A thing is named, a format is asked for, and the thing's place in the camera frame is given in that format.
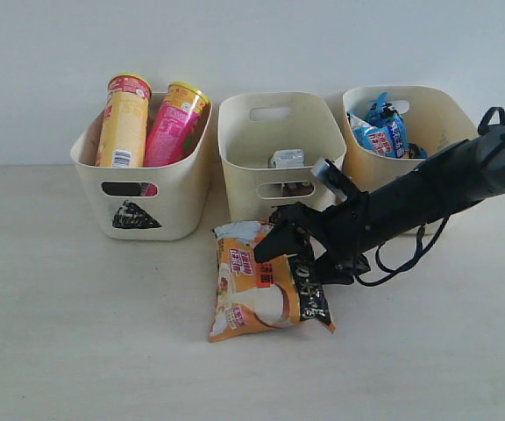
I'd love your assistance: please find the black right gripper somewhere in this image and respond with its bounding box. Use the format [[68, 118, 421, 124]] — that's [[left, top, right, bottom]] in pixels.
[[253, 192, 393, 286]]

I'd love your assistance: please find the orange instant noodle bag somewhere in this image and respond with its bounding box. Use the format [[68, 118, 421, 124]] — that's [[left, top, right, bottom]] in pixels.
[[208, 221, 336, 342]]

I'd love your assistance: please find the blue white milk carton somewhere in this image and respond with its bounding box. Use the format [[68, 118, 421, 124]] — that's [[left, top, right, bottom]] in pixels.
[[268, 149, 305, 169]]

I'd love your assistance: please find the blue instant noodle bag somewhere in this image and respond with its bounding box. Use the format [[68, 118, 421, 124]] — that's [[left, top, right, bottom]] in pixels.
[[348, 92, 428, 159]]

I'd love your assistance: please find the pink chips can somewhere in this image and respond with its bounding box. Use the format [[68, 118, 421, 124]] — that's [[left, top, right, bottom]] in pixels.
[[144, 81, 210, 168]]

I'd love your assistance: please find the yellow chips can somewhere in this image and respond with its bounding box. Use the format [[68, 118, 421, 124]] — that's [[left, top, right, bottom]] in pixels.
[[96, 74, 151, 168]]

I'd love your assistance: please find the dark purple box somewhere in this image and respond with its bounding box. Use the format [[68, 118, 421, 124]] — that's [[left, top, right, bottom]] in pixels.
[[281, 182, 314, 197]]

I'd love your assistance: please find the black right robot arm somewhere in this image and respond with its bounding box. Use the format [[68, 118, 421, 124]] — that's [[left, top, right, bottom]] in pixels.
[[254, 125, 505, 285]]

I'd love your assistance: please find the cream bin with square mark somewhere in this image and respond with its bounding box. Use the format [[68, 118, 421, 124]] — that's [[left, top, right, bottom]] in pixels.
[[217, 92, 346, 222]]

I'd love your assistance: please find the cream bin with triangle mark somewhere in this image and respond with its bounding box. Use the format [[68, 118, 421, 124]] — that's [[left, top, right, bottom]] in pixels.
[[70, 105, 213, 241]]

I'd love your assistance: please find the cream bin with circle mark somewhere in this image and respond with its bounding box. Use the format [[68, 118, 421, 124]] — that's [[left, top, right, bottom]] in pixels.
[[342, 86, 477, 192]]

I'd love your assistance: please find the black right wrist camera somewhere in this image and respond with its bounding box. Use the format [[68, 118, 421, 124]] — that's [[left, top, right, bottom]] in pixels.
[[311, 158, 360, 203]]

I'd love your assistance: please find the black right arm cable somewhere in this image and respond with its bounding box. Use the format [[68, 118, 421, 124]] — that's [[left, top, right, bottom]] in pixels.
[[352, 106, 505, 289]]

